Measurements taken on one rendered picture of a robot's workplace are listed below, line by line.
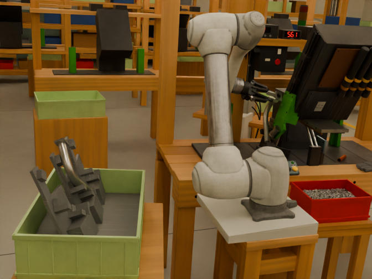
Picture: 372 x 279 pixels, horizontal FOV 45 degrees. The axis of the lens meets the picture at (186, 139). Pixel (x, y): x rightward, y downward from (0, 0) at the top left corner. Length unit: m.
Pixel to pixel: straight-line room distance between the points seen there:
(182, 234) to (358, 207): 0.85
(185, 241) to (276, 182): 0.70
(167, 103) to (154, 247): 1.09
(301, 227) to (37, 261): 1.00
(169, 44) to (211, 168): 1.05
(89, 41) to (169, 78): 6.63
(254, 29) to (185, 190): 0.83
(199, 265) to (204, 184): 1.48
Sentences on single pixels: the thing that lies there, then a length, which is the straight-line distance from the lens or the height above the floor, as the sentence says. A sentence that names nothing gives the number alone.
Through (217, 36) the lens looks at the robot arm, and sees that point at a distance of 1.82.
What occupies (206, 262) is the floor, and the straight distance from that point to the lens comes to 3.19.
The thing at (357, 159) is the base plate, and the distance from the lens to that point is 2.77.
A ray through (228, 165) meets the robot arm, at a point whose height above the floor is 1.12.
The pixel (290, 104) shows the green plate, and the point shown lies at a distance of 2.47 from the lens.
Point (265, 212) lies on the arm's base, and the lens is 1.86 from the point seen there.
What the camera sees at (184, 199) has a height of 0.80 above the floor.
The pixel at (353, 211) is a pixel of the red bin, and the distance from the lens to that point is 2.19.
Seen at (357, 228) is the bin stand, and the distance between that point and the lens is 2.21.
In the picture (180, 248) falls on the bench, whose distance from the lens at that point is 2.32.
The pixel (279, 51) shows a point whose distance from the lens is 2.68.
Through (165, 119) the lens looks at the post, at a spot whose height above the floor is 1.04.
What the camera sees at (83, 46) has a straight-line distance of 9.17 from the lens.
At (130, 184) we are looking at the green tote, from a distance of 2.09.
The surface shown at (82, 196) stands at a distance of 1.86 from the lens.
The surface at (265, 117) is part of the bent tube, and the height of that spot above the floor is 1.10.
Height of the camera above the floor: 1.73
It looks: 18 degrees down
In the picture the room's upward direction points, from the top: 4 degrees clockwise
